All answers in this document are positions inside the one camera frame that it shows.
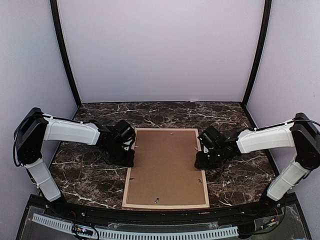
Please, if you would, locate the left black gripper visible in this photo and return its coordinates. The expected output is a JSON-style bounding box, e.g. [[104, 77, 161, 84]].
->
[[104, 142, 136, 168]]

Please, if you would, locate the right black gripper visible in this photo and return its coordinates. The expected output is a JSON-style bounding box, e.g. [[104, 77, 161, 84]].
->
[[194, 147, 224, 169]]

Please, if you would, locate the brown cardboard backing board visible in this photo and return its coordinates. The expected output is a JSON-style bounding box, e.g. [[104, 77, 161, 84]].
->
[[125, 130, 207, 205]]

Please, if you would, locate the pink wooden picture frame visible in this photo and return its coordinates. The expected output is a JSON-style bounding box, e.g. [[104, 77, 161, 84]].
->
[[121, 127, 211, 210]]

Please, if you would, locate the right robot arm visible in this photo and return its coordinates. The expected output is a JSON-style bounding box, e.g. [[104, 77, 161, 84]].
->
[[194, 112, 320, 217]]

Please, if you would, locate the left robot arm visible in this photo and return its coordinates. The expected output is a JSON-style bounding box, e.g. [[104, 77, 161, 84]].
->
[[12, 107, 136, 218]]

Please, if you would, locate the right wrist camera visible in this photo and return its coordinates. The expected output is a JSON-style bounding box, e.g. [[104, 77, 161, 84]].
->
[[200, 143, 211, 154]]

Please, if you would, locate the black front rail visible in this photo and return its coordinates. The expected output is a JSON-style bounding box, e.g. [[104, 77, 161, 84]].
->
[[24, 194, 285, 226]]

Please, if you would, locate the white slotted cable duct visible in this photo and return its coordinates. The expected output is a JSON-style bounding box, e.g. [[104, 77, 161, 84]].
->
[[31, 213, 239, 240]]

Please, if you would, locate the right black corner post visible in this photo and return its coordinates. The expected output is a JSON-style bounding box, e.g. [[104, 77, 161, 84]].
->
[[242, 0, 272, 107]]

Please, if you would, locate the black corner post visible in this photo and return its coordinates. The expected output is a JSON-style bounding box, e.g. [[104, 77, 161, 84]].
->
[[242, 0, 272, 107], [49, 0, 82, 108]]

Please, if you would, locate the left black corner post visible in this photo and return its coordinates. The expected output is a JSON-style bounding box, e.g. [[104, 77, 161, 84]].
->
[[49, 0, 82, 108]]

